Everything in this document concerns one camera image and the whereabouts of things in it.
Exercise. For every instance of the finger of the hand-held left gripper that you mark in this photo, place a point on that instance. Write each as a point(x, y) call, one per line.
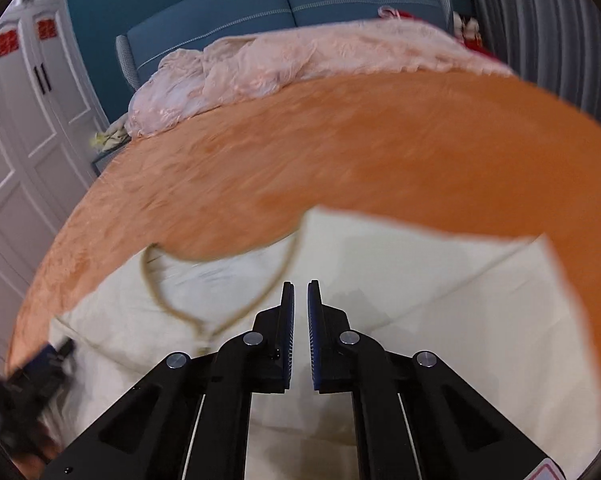
point(56, 350)

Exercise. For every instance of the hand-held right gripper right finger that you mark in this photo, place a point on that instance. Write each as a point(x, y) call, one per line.
point(314, 330)

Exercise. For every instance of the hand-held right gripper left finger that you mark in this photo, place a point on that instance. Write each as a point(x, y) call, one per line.
point(286, 330)

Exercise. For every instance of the white blanket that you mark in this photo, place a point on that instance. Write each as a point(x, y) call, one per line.
point(430, 310)

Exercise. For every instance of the orange fleece blanket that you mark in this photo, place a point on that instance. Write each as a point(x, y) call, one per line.
point(330, 160)

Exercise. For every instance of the grey-blue nightstand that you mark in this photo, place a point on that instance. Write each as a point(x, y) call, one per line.
point(105, 160)

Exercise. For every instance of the white panelled wardrobe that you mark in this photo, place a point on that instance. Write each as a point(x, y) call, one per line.
point(25, 135)

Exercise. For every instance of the cream cloth bundle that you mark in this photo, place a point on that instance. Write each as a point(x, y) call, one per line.
point(114, 135)

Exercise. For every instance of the pink crinkled quilt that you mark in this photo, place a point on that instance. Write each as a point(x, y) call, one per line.
point(260, 65)

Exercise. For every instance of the red door decoration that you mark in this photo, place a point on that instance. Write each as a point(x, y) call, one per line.
point(9, 42)
point(45, 29)

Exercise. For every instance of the blue upholstered headboard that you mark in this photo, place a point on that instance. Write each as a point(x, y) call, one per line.
point(220, 15)

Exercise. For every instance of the red cloth with white loop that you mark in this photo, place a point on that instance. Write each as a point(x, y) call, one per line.
point(403, 14)

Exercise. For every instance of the red and white cloth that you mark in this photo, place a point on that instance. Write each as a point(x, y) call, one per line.
point(473, 35)

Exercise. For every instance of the grey curtain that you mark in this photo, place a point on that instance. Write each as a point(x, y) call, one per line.
point(545, 35)

